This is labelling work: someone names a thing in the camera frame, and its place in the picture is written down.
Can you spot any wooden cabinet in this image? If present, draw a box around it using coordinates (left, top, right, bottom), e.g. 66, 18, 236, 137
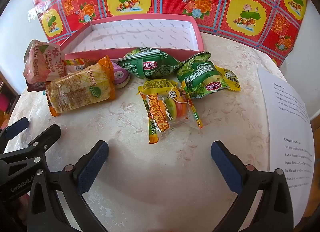
0, 72, 20, 127

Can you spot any green snack packet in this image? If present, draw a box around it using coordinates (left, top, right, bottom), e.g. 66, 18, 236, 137
116, 48, 184, 81

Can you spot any orange rice cracker packet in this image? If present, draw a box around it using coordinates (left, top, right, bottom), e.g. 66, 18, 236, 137
46, 56, 117, 117

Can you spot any printed paper sheet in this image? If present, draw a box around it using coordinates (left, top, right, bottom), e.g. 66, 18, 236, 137
257, 66, 315, 219

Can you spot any green pea packet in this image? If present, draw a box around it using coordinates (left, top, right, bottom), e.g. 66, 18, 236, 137
176, 52, 232, 100

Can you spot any yellow snack packet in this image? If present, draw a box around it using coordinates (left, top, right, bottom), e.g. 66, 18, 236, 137
215, 66, 241, 92

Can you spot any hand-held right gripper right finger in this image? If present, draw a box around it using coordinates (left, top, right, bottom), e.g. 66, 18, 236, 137
211, 140, 294, 232

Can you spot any pink cardboard box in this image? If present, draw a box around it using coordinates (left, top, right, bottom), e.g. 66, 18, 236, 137
59, 17, 204, 61

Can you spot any purple tin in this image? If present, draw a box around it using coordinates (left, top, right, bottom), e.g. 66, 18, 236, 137
111, 62, 130, 90

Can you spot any burger gummy packet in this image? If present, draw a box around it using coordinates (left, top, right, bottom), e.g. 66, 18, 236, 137
138, 78, 204, 144

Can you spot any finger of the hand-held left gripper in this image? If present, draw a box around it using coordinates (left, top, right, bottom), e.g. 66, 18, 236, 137
0, 117, 29, 154
0, 124, 62, 171

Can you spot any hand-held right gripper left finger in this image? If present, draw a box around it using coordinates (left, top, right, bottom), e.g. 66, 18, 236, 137
26, 140, 109, 232

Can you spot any striped candy packet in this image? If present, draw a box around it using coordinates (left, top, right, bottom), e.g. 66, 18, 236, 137
62, 58, 100, 73

